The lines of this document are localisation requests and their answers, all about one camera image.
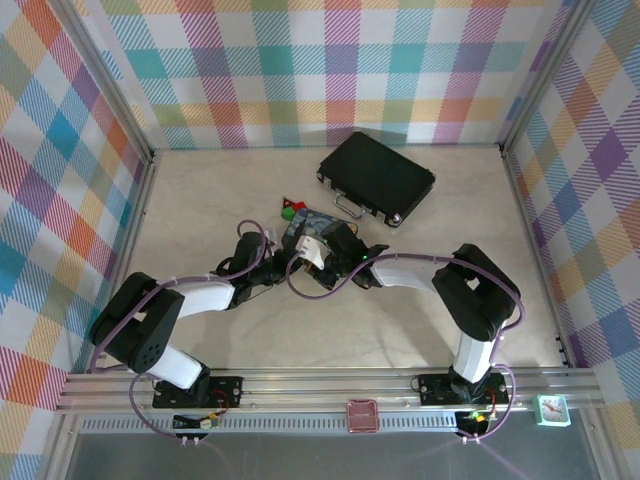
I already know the starry night card box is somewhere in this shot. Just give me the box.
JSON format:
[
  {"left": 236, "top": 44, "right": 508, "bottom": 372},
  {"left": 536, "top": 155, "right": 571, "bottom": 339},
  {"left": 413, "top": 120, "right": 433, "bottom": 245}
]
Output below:
[{"left": 282, "top": 208, "right": 361, "bottom": 251}]

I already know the pink square box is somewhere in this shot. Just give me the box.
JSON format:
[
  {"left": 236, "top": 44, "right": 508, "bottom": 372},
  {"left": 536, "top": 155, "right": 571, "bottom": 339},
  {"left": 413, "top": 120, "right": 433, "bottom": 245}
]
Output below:
[{"left": 346, "top": 398, "right": 379, "bottom": 434}]

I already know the green square clock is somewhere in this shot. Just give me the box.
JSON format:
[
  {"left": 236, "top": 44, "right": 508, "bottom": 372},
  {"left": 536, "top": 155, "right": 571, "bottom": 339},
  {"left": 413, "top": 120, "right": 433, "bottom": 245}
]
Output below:
[{"left": 534, "top": 393, "right": 571, "bottom": 429}]

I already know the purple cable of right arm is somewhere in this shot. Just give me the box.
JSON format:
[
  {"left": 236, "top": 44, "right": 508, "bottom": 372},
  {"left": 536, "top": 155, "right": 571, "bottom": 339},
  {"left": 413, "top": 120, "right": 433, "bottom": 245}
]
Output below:
[{"left": 285, "top": 247, "right": 527, "bottom": 444}]

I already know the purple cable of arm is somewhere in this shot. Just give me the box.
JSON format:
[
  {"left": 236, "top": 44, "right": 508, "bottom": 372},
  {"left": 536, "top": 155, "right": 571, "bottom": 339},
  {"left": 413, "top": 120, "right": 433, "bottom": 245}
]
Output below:
[
  {"left": 84, "top": 218, "right": 277, "bottom": 446},
  {"left": 285, "top": 247, "right": 527, "bottom": 444}
]

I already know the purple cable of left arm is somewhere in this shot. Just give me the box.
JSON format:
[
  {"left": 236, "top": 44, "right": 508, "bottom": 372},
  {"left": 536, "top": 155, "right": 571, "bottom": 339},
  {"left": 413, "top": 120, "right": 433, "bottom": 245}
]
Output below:
[{"left": 84, "top": 218, "right": 277, "bottom": 446}]

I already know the black case with metal handle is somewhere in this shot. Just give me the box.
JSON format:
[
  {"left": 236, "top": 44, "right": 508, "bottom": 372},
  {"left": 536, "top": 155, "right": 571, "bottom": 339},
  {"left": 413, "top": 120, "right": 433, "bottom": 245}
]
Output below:
[{"left": 315, "top": 130, "right": 436, "bottom": 229}]

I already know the aluminium frame rail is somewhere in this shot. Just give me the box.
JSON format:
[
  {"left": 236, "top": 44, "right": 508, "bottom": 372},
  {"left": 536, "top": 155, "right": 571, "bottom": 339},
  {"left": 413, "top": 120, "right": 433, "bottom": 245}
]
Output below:
[{"left": 54, "top": 367, "right": 601, "bottom": 414}]

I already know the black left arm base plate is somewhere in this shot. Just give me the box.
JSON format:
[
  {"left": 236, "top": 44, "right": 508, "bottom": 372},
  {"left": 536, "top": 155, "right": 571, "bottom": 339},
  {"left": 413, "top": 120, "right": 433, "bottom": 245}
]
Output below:
[{"left": 152, "top": 375, "right": 245, "bottom": 409}]

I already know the grey slotted cable duct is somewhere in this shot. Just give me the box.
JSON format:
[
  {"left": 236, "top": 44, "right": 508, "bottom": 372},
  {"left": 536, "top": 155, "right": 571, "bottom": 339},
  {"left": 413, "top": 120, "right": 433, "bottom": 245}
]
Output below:
[{"left": 79, "top": 416, "right": 501, "bottom": 434}]

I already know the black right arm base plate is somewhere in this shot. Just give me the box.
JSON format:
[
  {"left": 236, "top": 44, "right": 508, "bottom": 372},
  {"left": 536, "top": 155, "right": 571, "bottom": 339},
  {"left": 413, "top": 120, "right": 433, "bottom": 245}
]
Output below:
[{"left": 418, "top": 372, "right": 511, "bottom": 406}]

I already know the small connector board with wires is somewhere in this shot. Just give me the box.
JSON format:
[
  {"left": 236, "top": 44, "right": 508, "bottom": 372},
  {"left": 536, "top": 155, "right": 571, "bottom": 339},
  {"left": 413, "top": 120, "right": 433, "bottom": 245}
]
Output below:
[
  {"left": 458, "top": 408, "right": 495, "bottom": 427},
  {"left": 173, "top": 412, "right": 224, "bottom": 432}
]

